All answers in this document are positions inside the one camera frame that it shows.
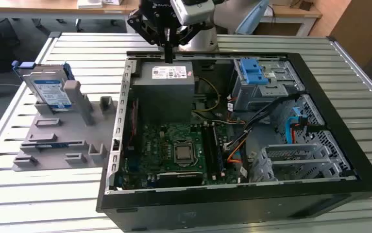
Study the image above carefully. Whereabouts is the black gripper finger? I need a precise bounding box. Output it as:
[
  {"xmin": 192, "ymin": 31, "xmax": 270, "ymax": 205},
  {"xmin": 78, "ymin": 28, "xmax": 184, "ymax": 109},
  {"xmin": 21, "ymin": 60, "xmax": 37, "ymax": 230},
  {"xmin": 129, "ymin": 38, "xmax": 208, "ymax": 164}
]
[
  {"xmin": 169, "ymin": 21, "xmax": 206, "ymax": 63},
  {"xmin": 126, "ymin": 9, "xmax": 170, "ymax": 63}
]

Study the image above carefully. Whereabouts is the hard disk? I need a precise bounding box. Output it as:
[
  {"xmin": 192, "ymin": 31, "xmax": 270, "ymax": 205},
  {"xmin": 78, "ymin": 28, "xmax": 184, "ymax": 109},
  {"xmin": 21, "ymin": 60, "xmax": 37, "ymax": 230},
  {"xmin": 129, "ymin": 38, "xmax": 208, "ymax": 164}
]
[{"xmin": 12, "ymin": 62, "xmax": 76, "ymax": 113}]

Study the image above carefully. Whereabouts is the metal disk bay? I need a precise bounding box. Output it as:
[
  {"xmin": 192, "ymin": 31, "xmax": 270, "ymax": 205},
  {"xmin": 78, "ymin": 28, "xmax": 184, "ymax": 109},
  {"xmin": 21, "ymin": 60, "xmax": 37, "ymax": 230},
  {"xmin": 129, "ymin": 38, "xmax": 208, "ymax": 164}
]
[{"xmin": 249, "ymin": 142, "xmax": 358, "ymax": 183}]

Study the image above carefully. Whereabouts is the white box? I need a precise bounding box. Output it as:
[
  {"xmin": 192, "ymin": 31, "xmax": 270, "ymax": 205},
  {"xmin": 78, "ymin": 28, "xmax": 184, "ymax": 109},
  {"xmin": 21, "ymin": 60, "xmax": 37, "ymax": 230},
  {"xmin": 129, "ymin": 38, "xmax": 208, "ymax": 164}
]
[{"xmin": 77, "ymin": 0, "xmax": 104, "ymax": 9}]

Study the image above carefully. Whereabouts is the grey power supply unit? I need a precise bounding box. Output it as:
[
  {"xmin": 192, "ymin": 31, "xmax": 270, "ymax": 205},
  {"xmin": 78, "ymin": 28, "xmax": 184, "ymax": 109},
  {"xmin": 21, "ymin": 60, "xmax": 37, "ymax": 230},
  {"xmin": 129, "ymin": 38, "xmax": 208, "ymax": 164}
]
[{"xmin": 130, "ymin": 60, "xmax": 196, "ymax": 124}]

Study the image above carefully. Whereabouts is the blue plastic drive latch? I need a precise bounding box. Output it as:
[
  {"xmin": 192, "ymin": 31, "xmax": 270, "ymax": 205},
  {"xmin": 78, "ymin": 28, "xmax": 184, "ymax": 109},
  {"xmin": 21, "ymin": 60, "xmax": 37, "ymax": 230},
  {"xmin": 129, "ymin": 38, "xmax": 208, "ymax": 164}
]
[{"xmin": 240, "ymin": 59, "xmax": 268, "ymax": 85}]

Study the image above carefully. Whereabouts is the metal optical drive cage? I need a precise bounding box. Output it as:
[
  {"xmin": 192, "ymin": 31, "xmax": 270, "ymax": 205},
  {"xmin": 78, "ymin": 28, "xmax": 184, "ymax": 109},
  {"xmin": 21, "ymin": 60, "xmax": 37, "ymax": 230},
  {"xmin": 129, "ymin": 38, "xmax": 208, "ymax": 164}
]
[{"xmin": 230, "ymin": 58, "xmax": 306, "ymax": 112}]

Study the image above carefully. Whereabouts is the green motherboard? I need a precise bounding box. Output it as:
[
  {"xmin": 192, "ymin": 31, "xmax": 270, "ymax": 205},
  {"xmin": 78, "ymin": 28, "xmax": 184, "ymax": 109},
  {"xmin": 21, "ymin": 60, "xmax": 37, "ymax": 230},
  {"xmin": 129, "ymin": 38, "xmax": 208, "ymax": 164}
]
[{"xmin": 120, "ymin": 122, "xmax": 241, "ymax": 189}]

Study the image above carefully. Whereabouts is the silver CPU in socket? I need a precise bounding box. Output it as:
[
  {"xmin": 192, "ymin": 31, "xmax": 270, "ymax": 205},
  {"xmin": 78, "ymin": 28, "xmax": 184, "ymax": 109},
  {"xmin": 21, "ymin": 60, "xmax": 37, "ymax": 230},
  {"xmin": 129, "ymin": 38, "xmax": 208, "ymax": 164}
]
[{"xmin": 172, "ymin": 140, "xmax": 196, "ymax": 166}]

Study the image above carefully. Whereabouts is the black RAM slot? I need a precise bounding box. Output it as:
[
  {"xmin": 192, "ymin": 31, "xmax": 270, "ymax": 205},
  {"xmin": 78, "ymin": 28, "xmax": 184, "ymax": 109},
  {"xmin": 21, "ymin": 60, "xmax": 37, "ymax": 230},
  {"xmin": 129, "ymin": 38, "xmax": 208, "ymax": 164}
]
[{"xmin": 202, "ymin": 123, "xmax": 217, "ymax": 179}]

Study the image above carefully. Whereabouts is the grey parts rack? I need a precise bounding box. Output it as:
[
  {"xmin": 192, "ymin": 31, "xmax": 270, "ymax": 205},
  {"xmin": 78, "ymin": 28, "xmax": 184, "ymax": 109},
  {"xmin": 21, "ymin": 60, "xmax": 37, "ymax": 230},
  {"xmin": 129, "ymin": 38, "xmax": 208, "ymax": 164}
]
[{"xmin": 12, "ymin": 80, "xmax": 120, "ymax": 172}]

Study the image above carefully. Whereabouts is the black graphics card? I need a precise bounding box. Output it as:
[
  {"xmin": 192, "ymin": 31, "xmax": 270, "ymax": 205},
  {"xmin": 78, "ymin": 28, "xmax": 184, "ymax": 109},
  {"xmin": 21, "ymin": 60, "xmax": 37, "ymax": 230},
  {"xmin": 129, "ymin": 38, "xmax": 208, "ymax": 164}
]
[{"xmin": 154, "ymin": 171, "xmax": 205, "ymax": 187}]

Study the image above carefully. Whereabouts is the RAM stick with blue label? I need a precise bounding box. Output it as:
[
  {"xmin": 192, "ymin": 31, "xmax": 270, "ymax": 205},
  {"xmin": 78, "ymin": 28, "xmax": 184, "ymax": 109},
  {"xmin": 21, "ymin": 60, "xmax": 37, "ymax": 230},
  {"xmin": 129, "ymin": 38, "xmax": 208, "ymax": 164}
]
[{"xmin": 34, "ymin": 143, "xmax": 69, "ymax": 149}]

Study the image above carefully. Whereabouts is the wooden cabinet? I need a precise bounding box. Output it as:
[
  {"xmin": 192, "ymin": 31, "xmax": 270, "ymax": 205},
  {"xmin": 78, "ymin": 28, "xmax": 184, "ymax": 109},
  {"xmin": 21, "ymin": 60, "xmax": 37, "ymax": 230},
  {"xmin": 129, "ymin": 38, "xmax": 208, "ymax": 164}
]
[{"xmin": 308, "ymin": 0, "xmax": 372, "ymax": 68}]

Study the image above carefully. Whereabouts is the black PC case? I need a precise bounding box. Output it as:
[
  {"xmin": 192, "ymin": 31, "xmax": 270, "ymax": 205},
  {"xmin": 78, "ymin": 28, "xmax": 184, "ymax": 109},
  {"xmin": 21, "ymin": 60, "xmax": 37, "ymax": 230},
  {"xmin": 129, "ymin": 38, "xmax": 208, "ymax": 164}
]
[{"xmin": 94, "ymin": 50, "xmax": 372, "ymax": 232}]

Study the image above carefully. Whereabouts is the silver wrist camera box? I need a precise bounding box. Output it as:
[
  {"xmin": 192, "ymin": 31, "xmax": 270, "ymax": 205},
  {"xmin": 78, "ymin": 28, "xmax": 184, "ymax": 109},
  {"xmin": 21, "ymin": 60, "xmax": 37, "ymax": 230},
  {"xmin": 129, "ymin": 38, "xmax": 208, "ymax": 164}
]
[{"xmin": 169, "ymin": 0, "xmax": 216, "ymax": 26}]

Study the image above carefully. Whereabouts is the yellow wire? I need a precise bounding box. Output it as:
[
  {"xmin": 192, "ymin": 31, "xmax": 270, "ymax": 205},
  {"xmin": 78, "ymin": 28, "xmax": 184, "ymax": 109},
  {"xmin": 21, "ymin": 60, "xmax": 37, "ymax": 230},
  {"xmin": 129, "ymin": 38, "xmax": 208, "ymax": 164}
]
[{"xmin": 192, "ymin": 77, "xmax": 221, "ymax": 113}]

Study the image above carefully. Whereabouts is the wooden desk white frame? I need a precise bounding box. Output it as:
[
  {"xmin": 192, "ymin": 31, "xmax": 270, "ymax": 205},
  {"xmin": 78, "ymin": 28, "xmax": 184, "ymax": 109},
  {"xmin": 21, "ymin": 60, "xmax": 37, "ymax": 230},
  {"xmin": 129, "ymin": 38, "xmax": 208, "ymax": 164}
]
[
  {"xmin": 256, "ymin": 0, "xmax": 322, "ymax": 37},
  {"xmin": 0, "ymin": 0, "xmax": 140, "ymax": 33}
]

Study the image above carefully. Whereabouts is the black cable bundle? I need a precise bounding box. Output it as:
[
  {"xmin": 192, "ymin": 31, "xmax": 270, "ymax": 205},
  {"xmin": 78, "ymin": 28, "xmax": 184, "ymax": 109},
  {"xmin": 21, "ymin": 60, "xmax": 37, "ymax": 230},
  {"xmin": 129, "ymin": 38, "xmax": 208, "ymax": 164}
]
[{"xmin": 224, "ymin": 93, "xmax": 306, "ymax": 151}]

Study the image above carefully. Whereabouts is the orange wire bundle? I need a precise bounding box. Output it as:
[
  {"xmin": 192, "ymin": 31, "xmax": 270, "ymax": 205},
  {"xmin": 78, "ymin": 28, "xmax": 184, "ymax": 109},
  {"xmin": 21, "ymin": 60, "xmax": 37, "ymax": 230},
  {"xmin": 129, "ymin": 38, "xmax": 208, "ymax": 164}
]
[{"xmin": 226, "ymin": 143, "xmax": 248, "ymax": 163}]

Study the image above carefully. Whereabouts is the blue data wire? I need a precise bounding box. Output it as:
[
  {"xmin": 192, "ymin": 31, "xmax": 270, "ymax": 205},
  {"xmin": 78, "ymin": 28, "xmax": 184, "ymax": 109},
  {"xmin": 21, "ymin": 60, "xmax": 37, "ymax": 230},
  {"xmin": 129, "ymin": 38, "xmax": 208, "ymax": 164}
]
[{"xmin": 284, "ymin": 116, "xmax": 306, "ymax": 145}]

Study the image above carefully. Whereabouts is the black red power wire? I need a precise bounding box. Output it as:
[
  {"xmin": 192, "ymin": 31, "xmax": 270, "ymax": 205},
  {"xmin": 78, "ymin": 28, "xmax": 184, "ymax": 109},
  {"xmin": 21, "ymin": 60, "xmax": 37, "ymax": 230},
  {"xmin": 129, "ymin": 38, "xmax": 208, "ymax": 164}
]
[{"xmin": 294, "ymin": 116, "xmax": 327, "ymax": 133}]

